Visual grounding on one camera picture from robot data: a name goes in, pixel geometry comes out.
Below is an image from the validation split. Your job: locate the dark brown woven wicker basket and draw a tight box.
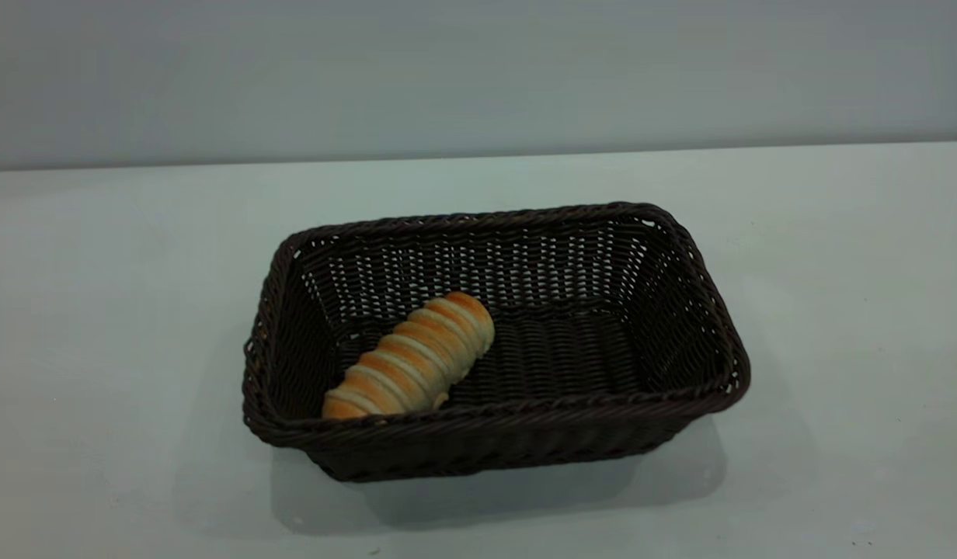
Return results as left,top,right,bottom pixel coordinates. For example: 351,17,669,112
241,201,752,484

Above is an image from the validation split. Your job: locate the ridged golden bread loaf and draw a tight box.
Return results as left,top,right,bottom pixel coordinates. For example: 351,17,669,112
321,291,496,421

